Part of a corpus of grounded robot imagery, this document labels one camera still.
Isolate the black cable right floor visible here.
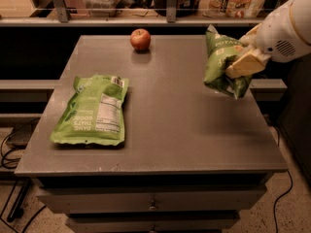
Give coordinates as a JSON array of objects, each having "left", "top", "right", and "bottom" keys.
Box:
[{"left": 272, "top": 170, "right": 294, "bottom": 233}]

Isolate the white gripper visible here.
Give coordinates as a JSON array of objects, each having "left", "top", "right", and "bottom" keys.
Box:
[{"left": 225, "top": 0, "right": 306, "bottom": 79}]

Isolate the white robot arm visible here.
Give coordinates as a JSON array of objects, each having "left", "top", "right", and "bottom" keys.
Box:
[{"left": 225, "top": 0, "right": 311, "bottom": 79}]

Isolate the red apple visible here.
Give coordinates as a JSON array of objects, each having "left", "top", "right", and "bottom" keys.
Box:
[{"left": 130, "top": 28, "right": 151, "bottom": 51}]

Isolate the printed snack bag on shelf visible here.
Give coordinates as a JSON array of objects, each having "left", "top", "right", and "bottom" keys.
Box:
[{"left": 203, "top": 0, "right": 265, "bottom": 18}]

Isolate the black cables left floor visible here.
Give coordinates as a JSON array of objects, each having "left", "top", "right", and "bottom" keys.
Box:
[{"left": 0, "top": 117, "right": 47, "bottom": 233}]

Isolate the metal shelf rail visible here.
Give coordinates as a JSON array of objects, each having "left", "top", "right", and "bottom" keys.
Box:
[{"left": 0, "top": 0, "right": 311, "bottom": 28}]

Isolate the green jalapeno chip bag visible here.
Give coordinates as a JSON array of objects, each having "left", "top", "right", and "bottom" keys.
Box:
[{"left": 203, "top": 25, "right": 252, "bottom": 99}]

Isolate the light green snack pouch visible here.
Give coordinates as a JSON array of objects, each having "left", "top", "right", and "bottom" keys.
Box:
[{"left": 50, "top": 75, "right": 129, "bottom": 146}]

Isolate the grey drawer cabinet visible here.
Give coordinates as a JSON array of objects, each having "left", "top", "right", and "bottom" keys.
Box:
[{"left": 17, "top": 36, "right": 287, "bottom": 233}]

